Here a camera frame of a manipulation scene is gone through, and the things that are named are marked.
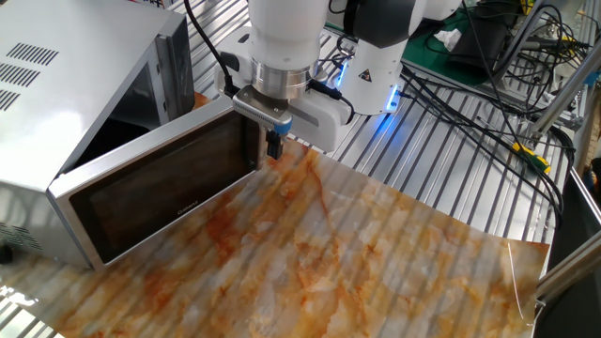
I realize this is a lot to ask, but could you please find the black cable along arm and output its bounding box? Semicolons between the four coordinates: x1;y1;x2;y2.
182;0;241;99

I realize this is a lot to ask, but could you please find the black cable bundle on table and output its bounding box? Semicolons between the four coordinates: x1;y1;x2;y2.
398;64;577;229

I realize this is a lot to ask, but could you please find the green mat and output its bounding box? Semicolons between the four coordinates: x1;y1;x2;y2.
323;0;500;88

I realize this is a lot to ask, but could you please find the orange marble pattern mat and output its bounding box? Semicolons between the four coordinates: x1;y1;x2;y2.
0;91;551;338

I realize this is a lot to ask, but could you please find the aluminium frame bar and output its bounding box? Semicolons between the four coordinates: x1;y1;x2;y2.
534;242;601;302

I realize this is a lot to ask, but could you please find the silver wrist camera, blue end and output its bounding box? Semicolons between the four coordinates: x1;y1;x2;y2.
231;84;295;137

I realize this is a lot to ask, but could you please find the black bin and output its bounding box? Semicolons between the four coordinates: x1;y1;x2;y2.
533;168;601;338

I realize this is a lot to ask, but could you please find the crumpled white tissue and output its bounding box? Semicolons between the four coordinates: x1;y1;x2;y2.
432;27;464;54

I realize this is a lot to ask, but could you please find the silver microwave oven body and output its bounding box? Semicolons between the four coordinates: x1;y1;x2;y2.
0;0;196;269

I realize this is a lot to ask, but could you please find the black bag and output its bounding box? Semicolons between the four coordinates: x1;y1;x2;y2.
444;3;514;79

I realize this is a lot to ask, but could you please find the dark glass microwave door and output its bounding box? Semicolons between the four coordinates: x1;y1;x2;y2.
47;96;265;273

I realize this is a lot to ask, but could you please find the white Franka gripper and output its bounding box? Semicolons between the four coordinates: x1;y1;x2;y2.
213;25;354;161

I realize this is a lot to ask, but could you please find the yellow green screwdriver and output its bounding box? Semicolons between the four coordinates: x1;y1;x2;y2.
511;140;553;175

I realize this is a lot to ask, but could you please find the aluminium frame post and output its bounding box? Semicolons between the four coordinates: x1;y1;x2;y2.
529;59;601;138

